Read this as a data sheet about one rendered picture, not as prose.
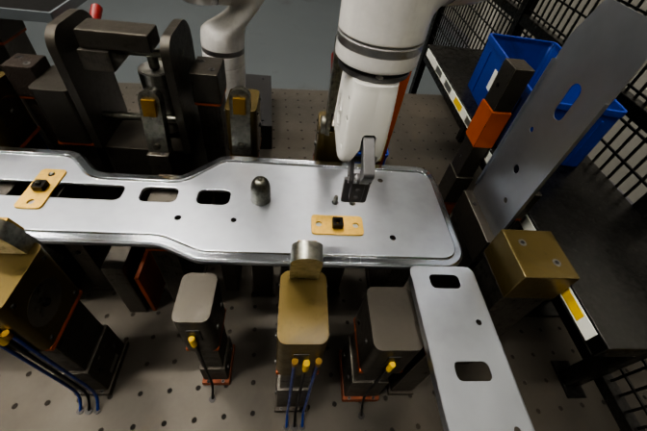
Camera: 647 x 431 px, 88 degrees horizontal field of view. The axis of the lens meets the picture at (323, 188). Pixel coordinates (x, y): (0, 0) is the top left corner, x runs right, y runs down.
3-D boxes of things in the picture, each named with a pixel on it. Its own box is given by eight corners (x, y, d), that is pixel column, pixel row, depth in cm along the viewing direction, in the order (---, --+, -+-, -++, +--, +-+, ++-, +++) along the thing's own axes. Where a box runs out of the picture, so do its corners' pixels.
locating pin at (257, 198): (250, 212, 56) (248, 184, 51) (252, 197, 58) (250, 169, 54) (270, 213, 56) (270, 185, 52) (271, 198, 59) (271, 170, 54)
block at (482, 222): (427, 317, 76) (487, 241, 55) (415, 270, 85) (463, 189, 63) (439, 317, 77) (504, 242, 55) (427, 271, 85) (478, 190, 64)
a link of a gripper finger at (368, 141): (361, 107, 37) (352, 144, 41) (369, 156, 32) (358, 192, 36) (372, 108, 37) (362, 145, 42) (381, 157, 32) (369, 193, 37)
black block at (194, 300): (198, 403, 61) (160, 346, 40) (209, 346, 68) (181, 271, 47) (228, 403, 61) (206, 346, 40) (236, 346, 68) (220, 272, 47)
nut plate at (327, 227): (311, 234, 52) (312, 229, 51) (311, 215, 55) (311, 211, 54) (364, 236, 53) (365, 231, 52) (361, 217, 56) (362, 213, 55)
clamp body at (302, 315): (271, 432, 59) (271, 373, 34) (275, 360, 67) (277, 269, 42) (308, 431, 60) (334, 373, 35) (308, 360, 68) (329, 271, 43)
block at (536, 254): (431, 364, 70) (526, 277, 44) (423, 325, 75) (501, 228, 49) (468, 364, 70) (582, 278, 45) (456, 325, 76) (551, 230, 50)
